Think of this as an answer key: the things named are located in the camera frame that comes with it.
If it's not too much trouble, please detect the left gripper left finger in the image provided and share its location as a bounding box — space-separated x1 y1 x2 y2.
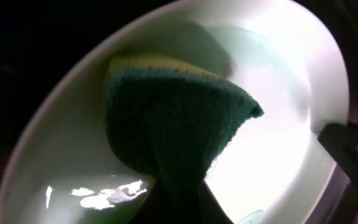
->
126 180 175 224

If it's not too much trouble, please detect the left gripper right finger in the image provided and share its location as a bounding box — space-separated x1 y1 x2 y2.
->
198 180 233 224

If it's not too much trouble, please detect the green sponge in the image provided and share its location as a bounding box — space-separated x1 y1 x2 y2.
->
103 54 264 198

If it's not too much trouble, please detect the light green plate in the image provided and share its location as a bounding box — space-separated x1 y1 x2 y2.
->
0 1 349 223

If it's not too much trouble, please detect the black round tray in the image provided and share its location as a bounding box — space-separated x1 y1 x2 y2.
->
0 0 358 183

